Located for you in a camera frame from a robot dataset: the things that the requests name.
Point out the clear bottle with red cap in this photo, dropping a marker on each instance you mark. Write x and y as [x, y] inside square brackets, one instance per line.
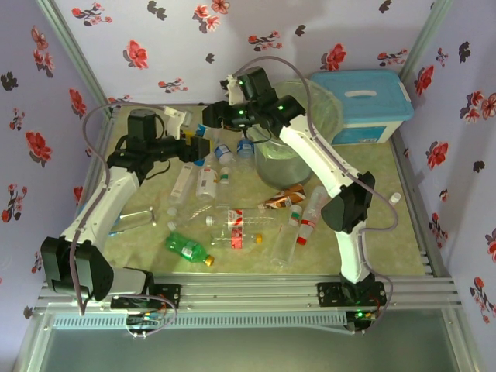
[310, 221]

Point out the small circuit board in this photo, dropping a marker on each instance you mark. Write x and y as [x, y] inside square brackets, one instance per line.
[143, 321]
[360, 319]

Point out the clear label-less plastic bottle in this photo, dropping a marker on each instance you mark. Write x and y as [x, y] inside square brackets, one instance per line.
[214, 137]

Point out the clear bottle plain white label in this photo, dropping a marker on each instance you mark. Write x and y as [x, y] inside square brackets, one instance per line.
[181, 186]

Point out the brown coffee drink bottle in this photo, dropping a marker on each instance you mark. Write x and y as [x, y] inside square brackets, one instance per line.
[286, 197]

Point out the green bottle with yellow cap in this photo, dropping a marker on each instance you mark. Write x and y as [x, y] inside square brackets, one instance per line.
[186, 248]

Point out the large clear bottle red label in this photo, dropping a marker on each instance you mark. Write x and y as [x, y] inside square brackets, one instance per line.
[236, 219]

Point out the white-label bottle orange V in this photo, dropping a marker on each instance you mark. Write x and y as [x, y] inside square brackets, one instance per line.
[205, 184]

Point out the clear red-label bottle yellow cap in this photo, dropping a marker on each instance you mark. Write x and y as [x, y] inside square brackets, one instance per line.
[238, 239]

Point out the pale green bin liner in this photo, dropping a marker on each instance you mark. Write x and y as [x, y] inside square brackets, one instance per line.
[329, 112]

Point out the small clear bottle green label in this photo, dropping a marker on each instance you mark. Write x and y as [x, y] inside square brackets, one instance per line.
[224, 177]

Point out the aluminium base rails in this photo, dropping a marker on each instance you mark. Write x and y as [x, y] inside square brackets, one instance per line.
[248, 290]

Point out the clear bottle green red label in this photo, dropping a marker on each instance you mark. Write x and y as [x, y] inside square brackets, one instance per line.
[284, 244]

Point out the white box with blue lid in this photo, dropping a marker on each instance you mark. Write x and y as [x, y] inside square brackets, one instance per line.
[360, 108]

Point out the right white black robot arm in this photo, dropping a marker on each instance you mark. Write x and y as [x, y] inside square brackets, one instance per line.
[310, 155]

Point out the aluminium frame post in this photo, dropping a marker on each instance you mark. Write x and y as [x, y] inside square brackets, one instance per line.
[73, 50]
[424, 38]

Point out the clear plastic bin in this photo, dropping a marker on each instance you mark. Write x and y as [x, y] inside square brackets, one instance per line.
[283, 170]

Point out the clear bottle with blue label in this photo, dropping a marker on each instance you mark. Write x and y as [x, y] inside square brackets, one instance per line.
[245, 147]
[224, 152]

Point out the crushed clear bottle white cap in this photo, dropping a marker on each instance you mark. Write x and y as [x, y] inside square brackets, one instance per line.
[171, 225]
[173, 211]

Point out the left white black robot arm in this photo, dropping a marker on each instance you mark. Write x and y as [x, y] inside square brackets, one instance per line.
[104, 201]

